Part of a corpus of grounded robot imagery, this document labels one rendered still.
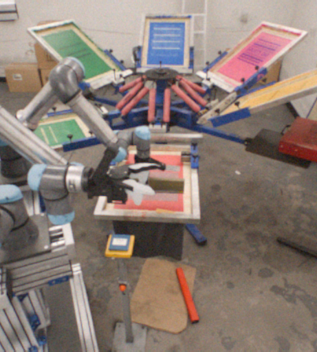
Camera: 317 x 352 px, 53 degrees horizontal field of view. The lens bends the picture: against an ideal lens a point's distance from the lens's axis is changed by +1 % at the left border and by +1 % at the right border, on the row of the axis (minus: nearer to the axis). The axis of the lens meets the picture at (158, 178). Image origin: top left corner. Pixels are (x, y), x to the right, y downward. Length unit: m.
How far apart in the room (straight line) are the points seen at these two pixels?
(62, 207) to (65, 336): 1.44
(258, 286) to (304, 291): 0.34
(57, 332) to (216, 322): 1.09
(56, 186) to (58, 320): 1.56
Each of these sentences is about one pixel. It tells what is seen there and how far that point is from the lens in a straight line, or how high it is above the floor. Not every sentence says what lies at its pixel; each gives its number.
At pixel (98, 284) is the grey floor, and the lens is 2.70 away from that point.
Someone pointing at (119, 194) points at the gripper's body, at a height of 1.64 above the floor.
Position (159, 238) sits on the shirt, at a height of 0.71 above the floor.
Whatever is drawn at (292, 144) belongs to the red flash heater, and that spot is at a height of 1.10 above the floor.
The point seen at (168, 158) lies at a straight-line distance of 2.26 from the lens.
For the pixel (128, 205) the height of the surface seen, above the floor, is 0.96.
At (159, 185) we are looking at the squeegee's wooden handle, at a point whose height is 1.11.
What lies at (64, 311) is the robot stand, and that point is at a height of 0.21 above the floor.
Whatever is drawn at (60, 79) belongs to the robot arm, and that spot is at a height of 1.73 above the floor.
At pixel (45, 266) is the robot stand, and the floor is 1.13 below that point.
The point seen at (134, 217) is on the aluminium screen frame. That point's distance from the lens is 1.75.
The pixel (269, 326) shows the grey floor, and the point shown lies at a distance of 2.60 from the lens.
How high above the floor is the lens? 2.17
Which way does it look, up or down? 36 degrees down
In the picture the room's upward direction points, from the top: straight up
